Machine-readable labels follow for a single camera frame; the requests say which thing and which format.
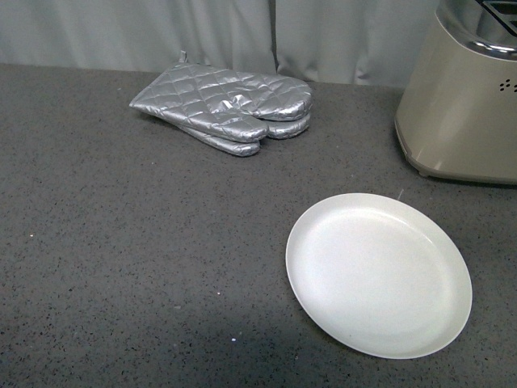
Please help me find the white round plate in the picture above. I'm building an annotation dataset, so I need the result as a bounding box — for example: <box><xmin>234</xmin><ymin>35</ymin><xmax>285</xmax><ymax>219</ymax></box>
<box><xmin>285</xmin><ymin>193</ymin><xmax>473</xmax><ymax>359</ymax></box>

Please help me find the beige metal toaster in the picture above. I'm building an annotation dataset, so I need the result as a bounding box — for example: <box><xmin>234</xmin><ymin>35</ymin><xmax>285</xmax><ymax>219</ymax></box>
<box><xmin>394</xmin><ymin>1</ymin><xmax>516</xmax><ymax>184</ymax></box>

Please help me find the lower silver quilted oven mitt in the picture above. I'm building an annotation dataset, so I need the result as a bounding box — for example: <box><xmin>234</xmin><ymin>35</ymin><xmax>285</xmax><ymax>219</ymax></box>
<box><xmin>177</xmin><ymin>113</ymin><xmax>311</xmax><ymax>157</ymax></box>

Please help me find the silver quilted oven mitt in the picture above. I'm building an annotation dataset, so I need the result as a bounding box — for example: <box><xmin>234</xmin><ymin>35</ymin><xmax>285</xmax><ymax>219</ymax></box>
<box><xmin>129</xmin><ymin>61</ymin><xmax>313</xmax><ymax>143</ymax></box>
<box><xmin>177</xmin><ymin>113</ymin><xmax>311</xmax><ymax>157</ymax></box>

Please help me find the upper silver quilted oven mitt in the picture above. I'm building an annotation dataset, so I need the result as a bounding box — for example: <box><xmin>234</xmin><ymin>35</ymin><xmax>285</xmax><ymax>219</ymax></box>
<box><xmin>129</xmin><ymin>61</ymin><xmax>313</xmax><ymax>143</ymax></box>

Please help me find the right grey curtain panel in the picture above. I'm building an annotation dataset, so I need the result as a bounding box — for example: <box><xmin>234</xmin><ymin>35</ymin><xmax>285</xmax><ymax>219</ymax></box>
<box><xmin>275</xmin><ymin>0</ymin><xmax>438</xmax><ymax>87</ymax></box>

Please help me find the grey curtain panel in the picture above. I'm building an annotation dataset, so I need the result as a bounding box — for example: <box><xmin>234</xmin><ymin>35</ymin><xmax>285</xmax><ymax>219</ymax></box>
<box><xmin>1</xmin><ymin>1</ymin><xmax>276</xmax><ymax>74</ymax></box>
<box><xmin>275</xmin><ymin>0</ymin><xmax>438</xmax><ymax>87</ymax></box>

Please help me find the left grey curtain panel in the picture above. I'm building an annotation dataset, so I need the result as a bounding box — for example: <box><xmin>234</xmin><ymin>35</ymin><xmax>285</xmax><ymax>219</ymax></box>
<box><xmin>1</xmin><ymin>1</ymin><xmax>276</xmax><ymax>74</ymax></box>

